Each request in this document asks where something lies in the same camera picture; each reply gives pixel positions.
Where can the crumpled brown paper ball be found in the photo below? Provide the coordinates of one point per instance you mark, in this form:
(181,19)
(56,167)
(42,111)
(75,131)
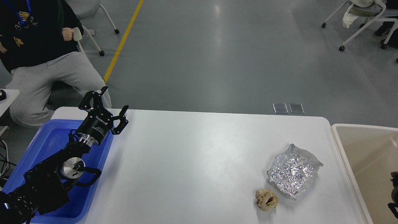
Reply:
(266,199)

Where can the white side table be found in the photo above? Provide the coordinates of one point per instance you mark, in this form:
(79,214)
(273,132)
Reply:
(8,96)

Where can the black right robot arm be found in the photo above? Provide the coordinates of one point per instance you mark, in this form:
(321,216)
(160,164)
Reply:
(394,195)

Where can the metal floor plate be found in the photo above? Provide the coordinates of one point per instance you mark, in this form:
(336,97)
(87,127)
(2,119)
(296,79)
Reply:
(296,108)
(280,108)

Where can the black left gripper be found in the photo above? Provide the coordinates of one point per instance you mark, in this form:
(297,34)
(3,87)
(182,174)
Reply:
(99,121)

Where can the white office chair far right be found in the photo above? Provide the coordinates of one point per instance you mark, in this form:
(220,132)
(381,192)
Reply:
(372,10)

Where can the right metal floor plate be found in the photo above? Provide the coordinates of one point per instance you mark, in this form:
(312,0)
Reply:
(296,108)

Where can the seated person in black hoodie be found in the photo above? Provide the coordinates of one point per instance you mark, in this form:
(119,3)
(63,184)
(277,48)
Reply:
(38,49)

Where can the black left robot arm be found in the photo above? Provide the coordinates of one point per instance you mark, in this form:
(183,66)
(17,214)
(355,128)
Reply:
(48,183)

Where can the beige plastic bin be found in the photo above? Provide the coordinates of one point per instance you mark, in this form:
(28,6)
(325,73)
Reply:
(369,156)

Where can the crumpled aluminium foil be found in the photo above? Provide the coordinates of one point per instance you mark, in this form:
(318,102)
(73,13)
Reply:
(294,171)

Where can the left metal floor plate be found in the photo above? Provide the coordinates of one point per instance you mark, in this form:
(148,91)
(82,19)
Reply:
(280,108)

